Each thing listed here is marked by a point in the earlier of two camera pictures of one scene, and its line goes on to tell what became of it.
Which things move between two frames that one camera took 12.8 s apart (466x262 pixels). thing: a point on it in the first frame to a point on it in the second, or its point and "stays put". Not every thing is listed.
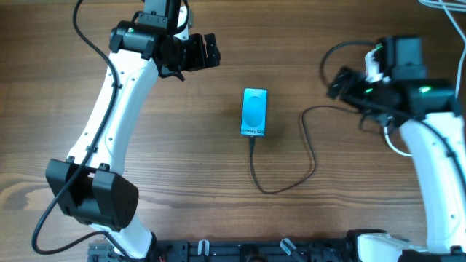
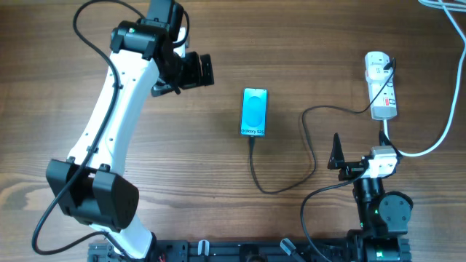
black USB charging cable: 250,148 stays put
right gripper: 352,81 to 351,169
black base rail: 236,250 stays put
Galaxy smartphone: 253,111 stays put
